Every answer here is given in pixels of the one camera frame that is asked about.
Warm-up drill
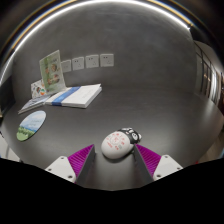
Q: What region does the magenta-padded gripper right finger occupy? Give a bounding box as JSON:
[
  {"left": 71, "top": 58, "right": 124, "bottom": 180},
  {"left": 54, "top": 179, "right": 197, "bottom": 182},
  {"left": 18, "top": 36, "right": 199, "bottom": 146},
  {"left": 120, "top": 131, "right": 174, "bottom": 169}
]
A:
[{"left": 133, "top": 143, "right": 184, "bottom": 187}]

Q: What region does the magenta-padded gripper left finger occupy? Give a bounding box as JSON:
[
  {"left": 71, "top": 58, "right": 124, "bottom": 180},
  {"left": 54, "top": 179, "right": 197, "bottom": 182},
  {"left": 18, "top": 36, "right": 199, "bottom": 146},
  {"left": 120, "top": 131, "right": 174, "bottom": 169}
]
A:
[{"left": 44, "top": 143, "right": 97, "bottom": 187}]

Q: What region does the white panda-print computer mouse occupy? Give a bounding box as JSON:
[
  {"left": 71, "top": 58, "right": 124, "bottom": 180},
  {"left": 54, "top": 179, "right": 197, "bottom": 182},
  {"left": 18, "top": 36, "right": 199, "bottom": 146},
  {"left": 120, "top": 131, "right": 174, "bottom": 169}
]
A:
[{"left": 100, "top": 127, "right": 143, "bottom": 160}]

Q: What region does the round landscape-print mouse pad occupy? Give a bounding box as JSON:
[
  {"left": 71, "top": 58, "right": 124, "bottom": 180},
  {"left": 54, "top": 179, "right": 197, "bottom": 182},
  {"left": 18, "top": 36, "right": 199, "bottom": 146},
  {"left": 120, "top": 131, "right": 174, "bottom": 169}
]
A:
[{"left": 16, "top": 110, "right": 47, "bottom": 142}]

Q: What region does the white book with blue stripe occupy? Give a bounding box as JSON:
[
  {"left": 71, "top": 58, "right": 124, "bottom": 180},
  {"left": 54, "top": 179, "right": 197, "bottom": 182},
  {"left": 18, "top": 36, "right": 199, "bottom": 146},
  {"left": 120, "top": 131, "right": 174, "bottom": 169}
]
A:
[{"left": 44, "top": 83, "right": 103, "bottom": 109}]

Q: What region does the grey striped-cover book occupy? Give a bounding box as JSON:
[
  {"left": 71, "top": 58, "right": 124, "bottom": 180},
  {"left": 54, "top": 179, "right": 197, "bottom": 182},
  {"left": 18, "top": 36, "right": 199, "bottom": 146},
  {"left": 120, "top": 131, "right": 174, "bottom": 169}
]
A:
[{"left": 17, "top": 94, "right": 54, "bottom": 115}]

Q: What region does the white cartoon-print card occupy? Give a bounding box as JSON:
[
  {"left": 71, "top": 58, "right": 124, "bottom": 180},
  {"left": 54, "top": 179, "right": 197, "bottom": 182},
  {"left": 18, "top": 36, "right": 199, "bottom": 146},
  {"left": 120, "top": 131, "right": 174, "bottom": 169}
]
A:
[{"left": 30, "top": 79, "right": 47, "bottom": 99}]

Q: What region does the green food-photo leaflet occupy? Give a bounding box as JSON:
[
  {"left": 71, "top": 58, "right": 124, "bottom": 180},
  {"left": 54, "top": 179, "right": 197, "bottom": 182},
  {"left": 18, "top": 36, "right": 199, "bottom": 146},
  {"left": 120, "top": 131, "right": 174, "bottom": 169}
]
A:
[{"left": 38, "top": 49, "right": 67, "bottom": 95}]

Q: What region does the dark-framed glass door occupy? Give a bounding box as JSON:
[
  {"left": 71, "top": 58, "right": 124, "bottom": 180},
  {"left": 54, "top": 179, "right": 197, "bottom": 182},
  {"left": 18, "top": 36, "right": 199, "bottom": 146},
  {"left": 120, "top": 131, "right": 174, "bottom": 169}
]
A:
[{"left": 193, "top": 39, "right": 224, "bottom": 114}]

